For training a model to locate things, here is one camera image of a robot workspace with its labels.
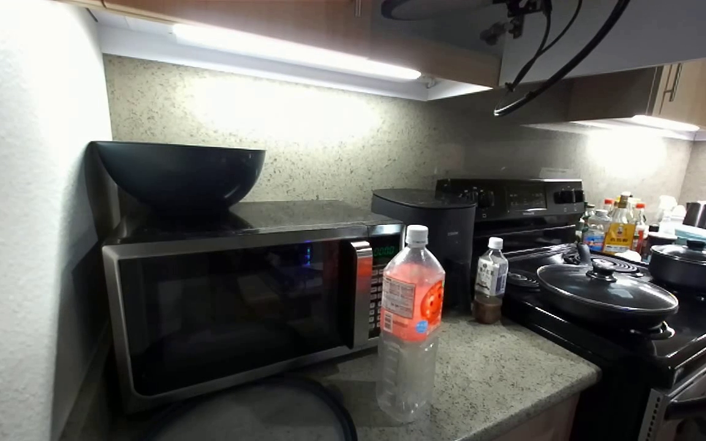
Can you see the stainless steel black microwave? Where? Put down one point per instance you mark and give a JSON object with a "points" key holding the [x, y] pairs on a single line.
{"points": [[232, 319]]}

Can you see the long under-cabinet light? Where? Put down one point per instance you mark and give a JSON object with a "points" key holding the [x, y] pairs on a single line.
{"points": [[287, 50]]}

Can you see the black pan with glass lid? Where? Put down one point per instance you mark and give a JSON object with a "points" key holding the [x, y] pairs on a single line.
{"points": [[607, 294]]}

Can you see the black pot with lid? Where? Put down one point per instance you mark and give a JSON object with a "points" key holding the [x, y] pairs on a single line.
{"points": [[693, 267]]}

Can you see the black air fryer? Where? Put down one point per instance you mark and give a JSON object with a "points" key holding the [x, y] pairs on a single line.
{"points": [[448, 235]]}

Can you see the large orange-label water bottle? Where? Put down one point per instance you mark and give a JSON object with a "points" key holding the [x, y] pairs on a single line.
{"points": [[410, 327]]}

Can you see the small white-cap drink bottle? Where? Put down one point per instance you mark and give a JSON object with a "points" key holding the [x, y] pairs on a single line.
{"points": [[490, 281]]}

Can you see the dark blue bowl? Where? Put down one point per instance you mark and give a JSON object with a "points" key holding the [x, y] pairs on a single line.
{"points": [[178, 174]]}

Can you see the grey round plate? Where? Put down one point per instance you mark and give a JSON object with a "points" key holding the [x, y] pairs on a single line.
{"points": [[245, 417]]}

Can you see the clear blue-label bottle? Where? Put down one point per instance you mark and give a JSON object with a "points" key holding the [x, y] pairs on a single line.
{"points": [[596, 230]]}

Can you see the yellow oil bottle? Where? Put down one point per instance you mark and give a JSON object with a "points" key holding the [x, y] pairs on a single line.
{"points": [[619, 230]]}

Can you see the red-cap sauce bottle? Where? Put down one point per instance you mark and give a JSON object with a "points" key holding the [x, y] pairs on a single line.
{"points": [[641, 230]]}

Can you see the range hood light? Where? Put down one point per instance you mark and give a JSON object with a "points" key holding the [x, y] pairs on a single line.
{"points": [[639, 122]]}

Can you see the black kitchen stove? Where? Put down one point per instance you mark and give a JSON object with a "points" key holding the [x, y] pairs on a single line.
{"points": [[698, 334]]}

